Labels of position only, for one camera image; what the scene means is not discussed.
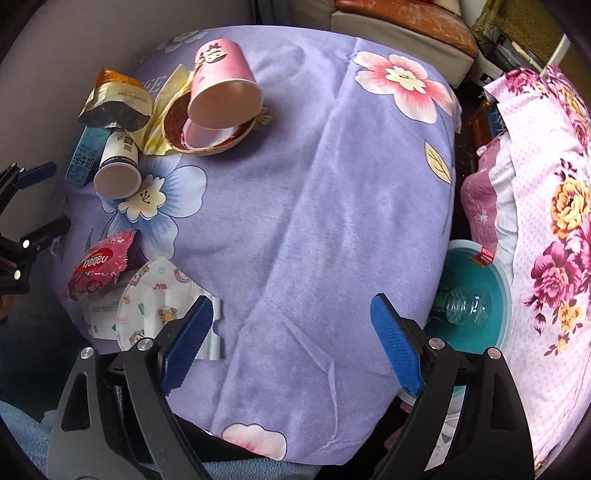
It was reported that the white mask package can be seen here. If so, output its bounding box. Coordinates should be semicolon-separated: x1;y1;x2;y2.
82;287;222;361

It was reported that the blue milk carton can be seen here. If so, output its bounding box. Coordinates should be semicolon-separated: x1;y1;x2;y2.
65;127;110;187

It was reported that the white patterned face mask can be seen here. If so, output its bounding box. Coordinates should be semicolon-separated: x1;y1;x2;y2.
115;256;222;360

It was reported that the red snack wrapper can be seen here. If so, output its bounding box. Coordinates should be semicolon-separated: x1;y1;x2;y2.
67;230;136;302

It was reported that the white blue paper cup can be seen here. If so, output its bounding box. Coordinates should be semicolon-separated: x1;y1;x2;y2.
93;130;142;200

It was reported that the gold black snack bag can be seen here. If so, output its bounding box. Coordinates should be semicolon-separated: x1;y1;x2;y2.
78;68;153;132

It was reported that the brown coconut shell bowl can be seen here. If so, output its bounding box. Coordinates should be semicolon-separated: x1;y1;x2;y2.
161;92;256;157

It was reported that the white plastic lid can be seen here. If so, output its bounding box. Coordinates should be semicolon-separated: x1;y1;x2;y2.
181;119;238;150

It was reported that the pink paper cup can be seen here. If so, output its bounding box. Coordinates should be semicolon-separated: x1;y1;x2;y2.
187;38;263;129

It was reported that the teal plastic trash bin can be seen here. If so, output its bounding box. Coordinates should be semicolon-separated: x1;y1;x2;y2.
424;240;512;354

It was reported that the clear plastic bottle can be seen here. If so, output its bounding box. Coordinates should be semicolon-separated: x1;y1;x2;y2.
430;287;491;327

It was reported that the purple floral bed sheet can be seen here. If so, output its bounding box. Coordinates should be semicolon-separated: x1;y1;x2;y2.
50;26;460;465

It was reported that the yellow crumpled napkin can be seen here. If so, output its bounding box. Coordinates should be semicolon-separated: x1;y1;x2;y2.
139;65;193;156

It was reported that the pink floral quilt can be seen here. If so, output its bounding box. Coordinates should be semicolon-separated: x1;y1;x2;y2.
461;66;590;472

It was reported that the beige sofa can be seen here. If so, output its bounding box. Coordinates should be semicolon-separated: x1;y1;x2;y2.
287;0;478;87

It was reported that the black electronics stack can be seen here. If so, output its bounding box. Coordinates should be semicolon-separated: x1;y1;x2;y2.
470;26;544;86

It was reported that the orange leather seat cushion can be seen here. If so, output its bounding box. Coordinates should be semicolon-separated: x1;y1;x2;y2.
335;0;479;58

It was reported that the yellow patterned cloth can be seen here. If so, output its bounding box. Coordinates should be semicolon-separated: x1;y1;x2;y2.
470;0;563;64

